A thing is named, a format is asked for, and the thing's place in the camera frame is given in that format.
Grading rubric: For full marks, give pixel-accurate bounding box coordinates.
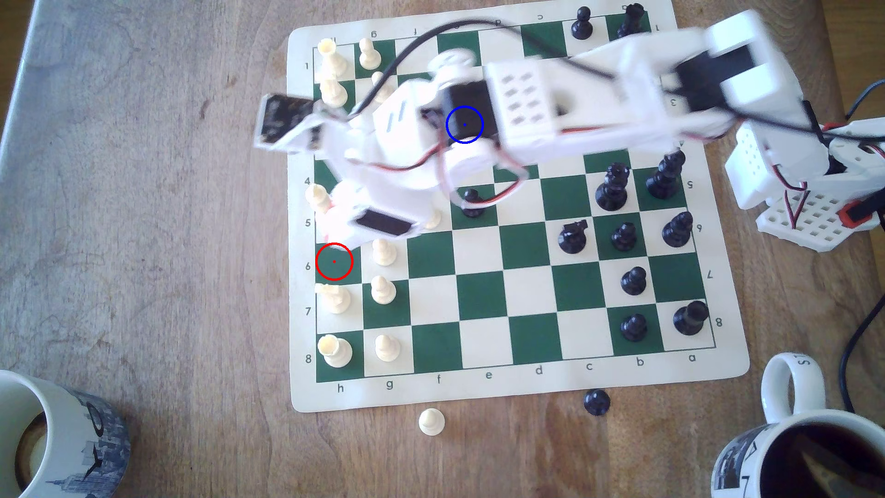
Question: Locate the green and cream chess mat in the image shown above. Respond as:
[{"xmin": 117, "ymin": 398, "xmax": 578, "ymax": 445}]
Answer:
[{"xmin": 286, "ymin": 0, "xmax": 751, "ymax": 414}]

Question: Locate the black rook chess piece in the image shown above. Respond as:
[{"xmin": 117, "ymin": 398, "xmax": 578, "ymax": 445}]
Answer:
[
  {"xmin": 673, "ymin": 300, "xmax": 710, "ymax": 337},
  {"xmin": 617, "ymin": 3, "xmax": 647, "ymax": 40}
]

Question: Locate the orange table clamp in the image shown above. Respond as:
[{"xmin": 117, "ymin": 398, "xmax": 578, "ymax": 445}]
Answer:
[{"xmin": 838, "ymin": 199, "xmax": 878, "ymax": 228}]

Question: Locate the white king chess piece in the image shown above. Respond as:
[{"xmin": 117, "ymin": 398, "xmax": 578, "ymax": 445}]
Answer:
[{"xmin": 305, "ymin": 183, "xmax": 334, "ymax": 215}]

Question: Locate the black king chess piece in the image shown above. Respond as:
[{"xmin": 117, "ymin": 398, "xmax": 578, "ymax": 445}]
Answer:
[{"xmin": 595, "ymin": 162, "xmax": 631, "ymax": 212}]

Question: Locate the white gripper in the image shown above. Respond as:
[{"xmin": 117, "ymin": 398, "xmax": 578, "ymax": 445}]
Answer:
[{"xmin": 319, "ymin": 76, "xmax": 455, "ymax": 250}]

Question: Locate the white knight chess piece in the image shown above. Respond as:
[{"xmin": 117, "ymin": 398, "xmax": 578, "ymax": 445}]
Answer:
[
  {"xmin": 317, "ymin": 284, "xmax": 351, "ymax": 315},
  {"xmin": 319, "ymin": 77, "xmax": 349, "ymax": 109}
]

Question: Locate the black bishop chess piece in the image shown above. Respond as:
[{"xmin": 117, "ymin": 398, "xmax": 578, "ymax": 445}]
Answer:
[{"xmin": 661, "ymin": 211, "xmax": 694, "ymax": 249}]

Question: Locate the black gripper camera module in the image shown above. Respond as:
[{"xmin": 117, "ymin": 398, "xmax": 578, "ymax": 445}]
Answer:
[{"xmin": 254, "ymin": 93, "xmax": 327, "ymax": 153}]

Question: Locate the black knight chess piece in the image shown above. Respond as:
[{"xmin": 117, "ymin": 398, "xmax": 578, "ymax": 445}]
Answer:
[{"xmin": 558, "ymin": 219, "xmax": 589, "ymax": 255}]

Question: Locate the white mug with dark tea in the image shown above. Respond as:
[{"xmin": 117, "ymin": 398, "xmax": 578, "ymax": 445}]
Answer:
[{"xmin": 711, "ymin": 352, "xmax": 885, "ymax": 498}]

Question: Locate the black camera cable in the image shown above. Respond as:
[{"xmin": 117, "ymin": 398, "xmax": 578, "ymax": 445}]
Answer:
[{"xmin": 348, "ymin": 18, "xmax": 618, "ymax": 117}]

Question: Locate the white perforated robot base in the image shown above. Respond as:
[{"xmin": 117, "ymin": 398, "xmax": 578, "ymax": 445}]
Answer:
[{"xmin": 755, "ymin": 190, "xmax": 882, "ymax": 252}]

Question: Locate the white rook chess piece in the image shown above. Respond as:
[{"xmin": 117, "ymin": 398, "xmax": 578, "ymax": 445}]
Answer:
[
  {"xmin": 317, "ymin": 334, "xmax": 354, "ymax": 368},
  {"xmin": 316, "ymin": 38, "xmax": 348, "ymax": 78}
]

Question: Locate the skyline print mug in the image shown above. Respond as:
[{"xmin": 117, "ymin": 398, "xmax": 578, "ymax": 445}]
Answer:
[{"xmin": 0, "ymin": 370, "xmax": 131, "ymax": 498}]

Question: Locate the black power cable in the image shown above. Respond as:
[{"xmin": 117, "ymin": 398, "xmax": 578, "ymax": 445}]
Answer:
[{"xmin": 838, "ymin": 294, "xmax": 885, "ymax": 416}]

